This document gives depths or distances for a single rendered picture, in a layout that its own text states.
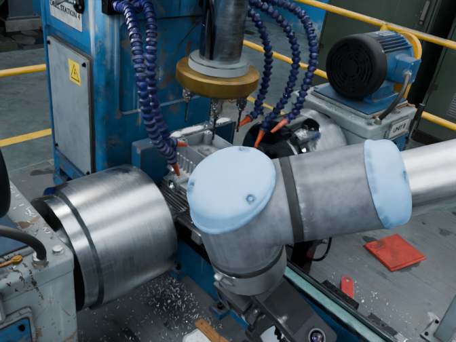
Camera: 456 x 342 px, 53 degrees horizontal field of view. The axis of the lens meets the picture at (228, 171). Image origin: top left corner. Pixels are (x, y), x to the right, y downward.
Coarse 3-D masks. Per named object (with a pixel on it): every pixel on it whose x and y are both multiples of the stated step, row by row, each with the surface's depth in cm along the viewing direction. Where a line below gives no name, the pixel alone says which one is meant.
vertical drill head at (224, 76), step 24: (216, 0) 87; (240, 0) 87; (216, 24) 89; (240, 24) 90; (216, 48) 91; (240, 48) 94; (192, 72) 93; (216, 72) 92; (240, 72) 94; (192, 96) 102; (216, 96) 92; (240, 96) 94
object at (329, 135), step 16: (304, 112) 127; (320, 112) 131; (256, 128) 124; (272, 128) 120; (288, 128) 117; (304, 128) 119; (320, 128) 122; (336, 128) 125; (272, 144) 122; (288, 144) 117; (304, 144) 115; (320, 144) 119; (336, 144) 123
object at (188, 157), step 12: (204, 132) 113; (192, 144) 112; (204, 144) 114; (216, 144) 113; (228, 144) 110; (180, 156) 108; (192, 156) 105; (204, 156) 103; (180, 168) 110; (192, 168) 107
